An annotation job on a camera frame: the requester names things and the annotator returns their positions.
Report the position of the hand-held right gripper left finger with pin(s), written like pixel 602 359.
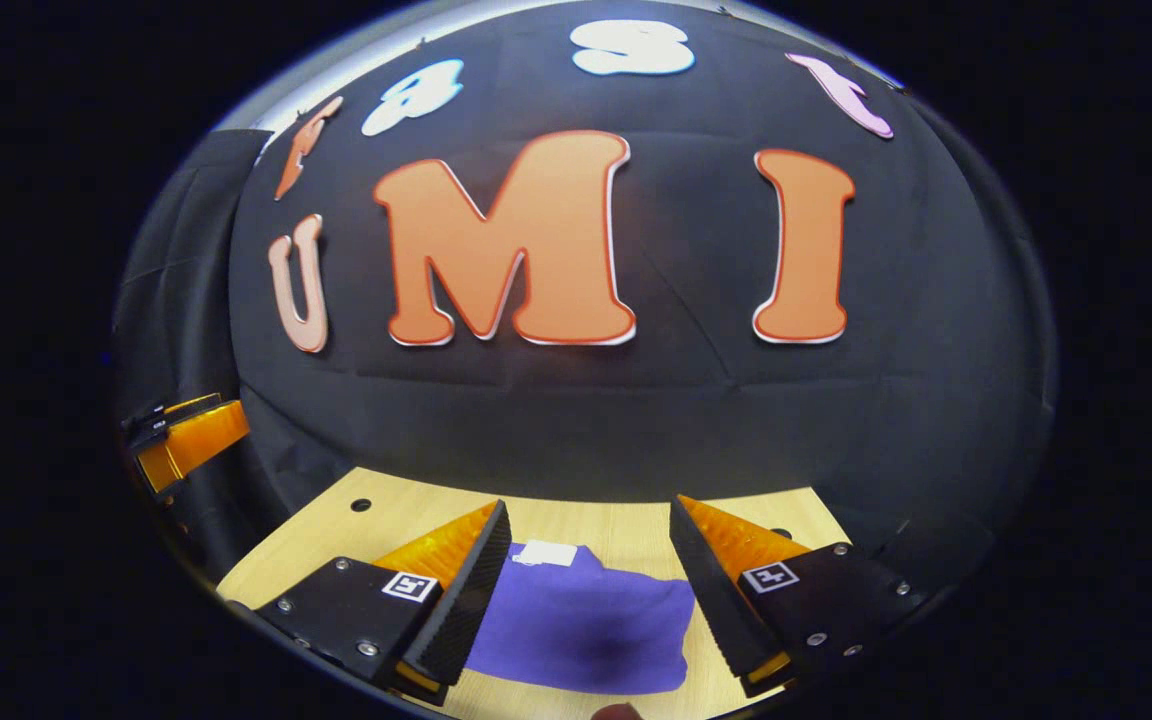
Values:
pixel 471 590

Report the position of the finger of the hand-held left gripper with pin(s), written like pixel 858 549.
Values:
pixel 201 440
pixel 148 415

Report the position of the black backdrop cloth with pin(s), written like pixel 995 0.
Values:
pixel 636 420

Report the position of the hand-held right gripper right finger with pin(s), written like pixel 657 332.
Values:
pixel 711 600

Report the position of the purple shirt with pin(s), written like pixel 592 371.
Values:
pixel 586 620

